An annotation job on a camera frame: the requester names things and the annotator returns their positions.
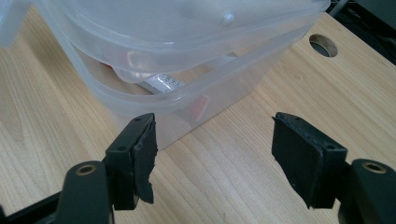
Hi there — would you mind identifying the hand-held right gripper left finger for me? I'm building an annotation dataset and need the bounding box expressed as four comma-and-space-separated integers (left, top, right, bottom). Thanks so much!
104, 112, 159, 211

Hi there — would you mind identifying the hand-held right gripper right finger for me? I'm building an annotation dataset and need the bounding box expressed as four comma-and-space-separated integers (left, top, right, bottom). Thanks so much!
271, 111, 348, 210

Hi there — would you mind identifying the white and red ointment tube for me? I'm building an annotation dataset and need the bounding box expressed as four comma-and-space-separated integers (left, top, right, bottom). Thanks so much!
101, 61, 209, 122

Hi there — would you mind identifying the clear plastic storage box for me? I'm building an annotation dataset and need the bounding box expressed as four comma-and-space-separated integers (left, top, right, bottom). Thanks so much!
0, 0, 331, 151

